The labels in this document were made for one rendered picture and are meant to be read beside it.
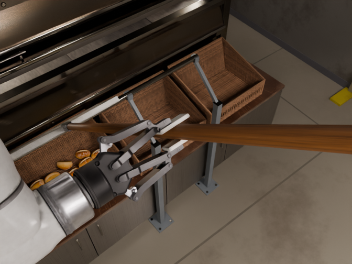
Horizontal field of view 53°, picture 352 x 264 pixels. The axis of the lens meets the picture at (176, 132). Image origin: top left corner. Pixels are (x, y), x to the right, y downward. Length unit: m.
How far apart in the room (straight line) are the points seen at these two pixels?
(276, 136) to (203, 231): 2.30
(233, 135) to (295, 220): 2.41
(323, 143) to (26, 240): 0.41
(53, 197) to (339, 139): 0.40
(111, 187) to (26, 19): 1.36
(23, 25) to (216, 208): 1.84
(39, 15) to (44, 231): 1.43
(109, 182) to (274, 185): 2.46
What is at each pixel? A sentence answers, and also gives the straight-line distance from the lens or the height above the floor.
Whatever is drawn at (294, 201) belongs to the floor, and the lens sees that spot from 2.97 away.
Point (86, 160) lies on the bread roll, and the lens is 2.31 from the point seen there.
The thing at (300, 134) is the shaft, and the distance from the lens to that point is 0.42.
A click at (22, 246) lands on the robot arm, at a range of 0.56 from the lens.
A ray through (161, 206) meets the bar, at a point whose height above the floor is 0.26.
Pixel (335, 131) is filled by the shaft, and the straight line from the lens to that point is 0.39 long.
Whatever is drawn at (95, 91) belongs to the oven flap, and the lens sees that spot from 2.25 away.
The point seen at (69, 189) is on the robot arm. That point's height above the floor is 2.00.
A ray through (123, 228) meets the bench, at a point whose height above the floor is 0.22.
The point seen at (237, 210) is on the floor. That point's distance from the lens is 2.82.
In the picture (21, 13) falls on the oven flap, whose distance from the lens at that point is 1.85.
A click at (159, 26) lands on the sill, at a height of 1.17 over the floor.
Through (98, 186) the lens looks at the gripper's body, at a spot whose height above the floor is 1.99.
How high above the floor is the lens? 2.48
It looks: 50 degrees down
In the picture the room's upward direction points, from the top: straight up
